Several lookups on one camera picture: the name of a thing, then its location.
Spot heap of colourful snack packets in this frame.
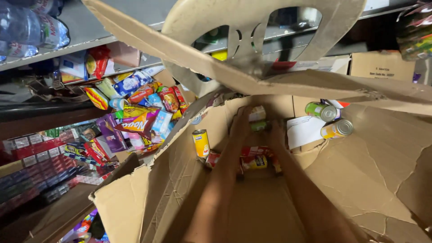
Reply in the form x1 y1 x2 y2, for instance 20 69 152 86
83 66 190 156

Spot person's left hand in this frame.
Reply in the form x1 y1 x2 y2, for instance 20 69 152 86
232 106 254 136

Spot white packet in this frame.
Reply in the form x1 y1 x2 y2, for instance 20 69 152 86
248 106 267 122

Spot large torn cardboard box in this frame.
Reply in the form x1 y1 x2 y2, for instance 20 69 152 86
82 0 432 243

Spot red and yellow snack packet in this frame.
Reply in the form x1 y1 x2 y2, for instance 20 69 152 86
86 45 111 80

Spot yellow and red tin can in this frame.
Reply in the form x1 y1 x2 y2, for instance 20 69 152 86
241 155 269 171

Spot person's right hand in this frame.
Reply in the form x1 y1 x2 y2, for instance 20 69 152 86
268 119 288 150

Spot white paper sheet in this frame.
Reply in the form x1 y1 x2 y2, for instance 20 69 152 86
286 116 327 150

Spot hanging colourful snack packets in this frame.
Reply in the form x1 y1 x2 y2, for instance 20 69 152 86
396 0 432 62

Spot rack of cigarette packs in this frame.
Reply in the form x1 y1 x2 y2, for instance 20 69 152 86
0 130 113 218

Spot beige plastic chair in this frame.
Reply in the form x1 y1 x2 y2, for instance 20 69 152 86
161 0 367 99

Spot grey metal shelf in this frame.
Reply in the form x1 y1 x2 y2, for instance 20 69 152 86
0 0 419 85

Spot purple and red packets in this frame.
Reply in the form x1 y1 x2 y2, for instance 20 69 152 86
58 209 110 243

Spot pack of water bottles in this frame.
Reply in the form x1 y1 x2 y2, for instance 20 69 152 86
0 0 71 63

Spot red label tin can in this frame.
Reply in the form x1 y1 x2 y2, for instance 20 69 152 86
205 152 222 170

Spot small brown cardboard carton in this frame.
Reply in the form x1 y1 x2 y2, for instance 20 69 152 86
350 50 416 82

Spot green label tin can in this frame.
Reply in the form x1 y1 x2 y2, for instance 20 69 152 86
305 101 338 123

